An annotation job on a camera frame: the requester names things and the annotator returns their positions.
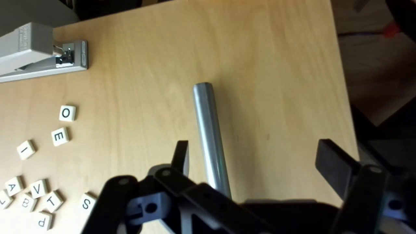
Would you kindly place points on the letter tile B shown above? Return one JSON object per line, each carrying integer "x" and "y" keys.
{"x": 28, "y": 203}

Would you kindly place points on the letter tile P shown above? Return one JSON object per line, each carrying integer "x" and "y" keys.
{"x": 44, "y": 220}

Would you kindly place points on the spatula with silver handle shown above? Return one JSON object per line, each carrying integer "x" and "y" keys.
{"x": 211, "y": 138}

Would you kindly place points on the letter tile T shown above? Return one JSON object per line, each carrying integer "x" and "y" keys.
{"x": 54, "y": 201}

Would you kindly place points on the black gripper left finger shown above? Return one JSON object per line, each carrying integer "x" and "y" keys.
{"x": 181, "y": 158}

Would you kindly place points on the letter tile S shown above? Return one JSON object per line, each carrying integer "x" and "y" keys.
{"x": 88, "y": 202}

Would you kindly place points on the grey stapler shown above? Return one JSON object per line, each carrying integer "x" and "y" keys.
{"x": 31, "y": 52}

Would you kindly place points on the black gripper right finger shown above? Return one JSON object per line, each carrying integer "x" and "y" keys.
{"x": 336, "y": 165}

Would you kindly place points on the letter tile O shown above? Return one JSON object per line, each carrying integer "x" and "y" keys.
{"x": 68, "y": 113}

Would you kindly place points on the letter tile I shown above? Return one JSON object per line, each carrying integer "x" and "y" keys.
{"x": 27, "y": 150}

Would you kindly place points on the letter tile V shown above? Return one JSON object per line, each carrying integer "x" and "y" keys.
{"x": 40, "y": 189}

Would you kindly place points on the letter tile E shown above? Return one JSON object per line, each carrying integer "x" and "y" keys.
{"x": 60, "y": 137}

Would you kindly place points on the letter tile A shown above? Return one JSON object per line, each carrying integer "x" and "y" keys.
{"x": 15, "y": 185}

